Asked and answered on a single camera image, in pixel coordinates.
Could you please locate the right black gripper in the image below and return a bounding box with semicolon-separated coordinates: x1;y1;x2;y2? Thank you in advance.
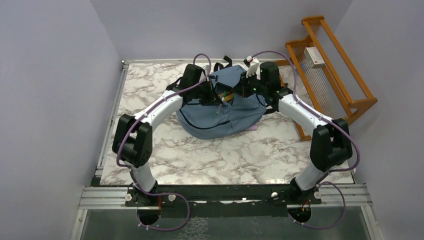
232;70;268;99

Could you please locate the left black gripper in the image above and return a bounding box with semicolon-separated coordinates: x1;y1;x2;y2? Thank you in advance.
191;78;223;107

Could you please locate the yellow orange highlighter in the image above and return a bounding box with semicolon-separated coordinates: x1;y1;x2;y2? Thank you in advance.
223;93;236;102

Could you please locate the blue student backpack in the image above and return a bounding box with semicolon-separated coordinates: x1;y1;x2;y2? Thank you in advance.
176;63;273;140

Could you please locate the green marker pen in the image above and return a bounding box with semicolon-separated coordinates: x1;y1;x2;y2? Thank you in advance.
215;91;227;116

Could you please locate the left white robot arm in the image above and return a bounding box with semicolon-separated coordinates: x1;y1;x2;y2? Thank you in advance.
112;64;211;206

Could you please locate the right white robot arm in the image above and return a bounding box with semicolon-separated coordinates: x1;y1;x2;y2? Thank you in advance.
234;58;353;204

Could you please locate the small white box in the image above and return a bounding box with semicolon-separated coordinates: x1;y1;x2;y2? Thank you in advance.
304;46;326;69

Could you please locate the orange wooden rack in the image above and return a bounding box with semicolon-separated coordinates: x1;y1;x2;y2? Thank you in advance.
275;15;378;125

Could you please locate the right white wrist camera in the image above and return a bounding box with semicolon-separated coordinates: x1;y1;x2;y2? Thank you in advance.
243;55;260;78

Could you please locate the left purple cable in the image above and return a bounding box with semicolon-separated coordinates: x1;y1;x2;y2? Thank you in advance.
115;53;213;232

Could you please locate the purple cable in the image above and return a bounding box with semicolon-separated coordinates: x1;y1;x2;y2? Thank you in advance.
115;53;213;232
251;50;361;230

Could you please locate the black metal base rail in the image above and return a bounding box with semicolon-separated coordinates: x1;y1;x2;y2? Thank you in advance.
124;184;322;218

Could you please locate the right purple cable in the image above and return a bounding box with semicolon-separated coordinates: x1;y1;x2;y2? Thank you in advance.
251;50;361;230

